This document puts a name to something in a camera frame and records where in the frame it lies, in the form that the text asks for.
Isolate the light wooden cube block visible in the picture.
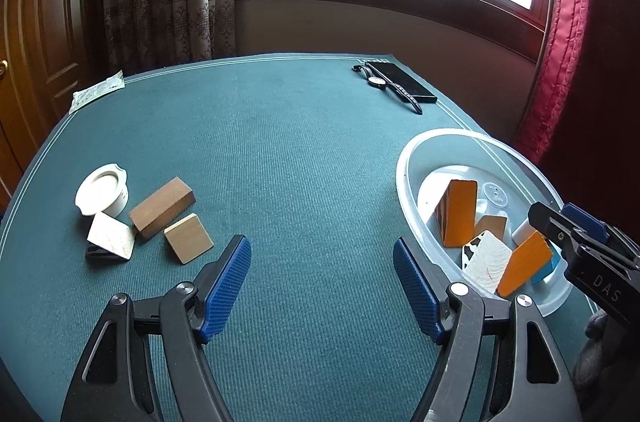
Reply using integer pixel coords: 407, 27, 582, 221
474, 214, 508, 240

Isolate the white black striped wedge block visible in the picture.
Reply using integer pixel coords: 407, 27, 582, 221
461, 231, 512, 294

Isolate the blue wooden block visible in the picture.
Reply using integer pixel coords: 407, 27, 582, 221
530, 249, 561, 285

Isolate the orange wooden block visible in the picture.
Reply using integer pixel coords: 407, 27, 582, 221
435, 179, 477, 249
497, 231, 553, 298

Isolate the clear plastic bowl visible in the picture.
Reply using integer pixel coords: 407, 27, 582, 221
396, 129, 563, 298

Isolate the grey white wedge block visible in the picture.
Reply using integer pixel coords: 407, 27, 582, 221
86, 212, 136, 261

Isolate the tan wooden square block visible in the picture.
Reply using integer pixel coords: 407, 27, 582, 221
164, 213, 214, 265

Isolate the dark brown wooden block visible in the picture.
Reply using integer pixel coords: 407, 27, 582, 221
129, 177, 195, 240

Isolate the white round plastic cap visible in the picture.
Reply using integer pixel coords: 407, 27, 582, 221
75, 163, 129, 217

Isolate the black smartphone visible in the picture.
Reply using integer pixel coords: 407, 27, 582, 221
366, 62, 437, 104

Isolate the white paper packet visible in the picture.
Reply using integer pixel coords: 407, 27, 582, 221
68, 70, 126, 115

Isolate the brown wooden door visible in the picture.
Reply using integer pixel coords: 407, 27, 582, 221
1, 0, 108, 208

